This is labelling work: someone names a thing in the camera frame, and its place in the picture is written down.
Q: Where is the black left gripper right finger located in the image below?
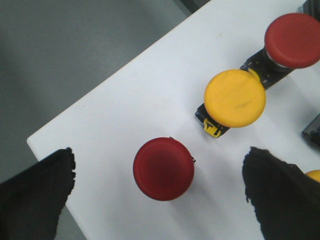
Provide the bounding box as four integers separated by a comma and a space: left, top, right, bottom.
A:
242, 147, 320, 240

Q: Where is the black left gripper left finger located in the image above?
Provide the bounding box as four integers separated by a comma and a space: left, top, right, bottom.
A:
0, 147, 76, 240

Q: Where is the red mushroom push button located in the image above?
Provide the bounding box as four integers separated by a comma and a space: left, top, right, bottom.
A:
132, 137, 195, 201

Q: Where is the yellow mushroom push button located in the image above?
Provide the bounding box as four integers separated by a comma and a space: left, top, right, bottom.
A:
195, 68, 266, 138

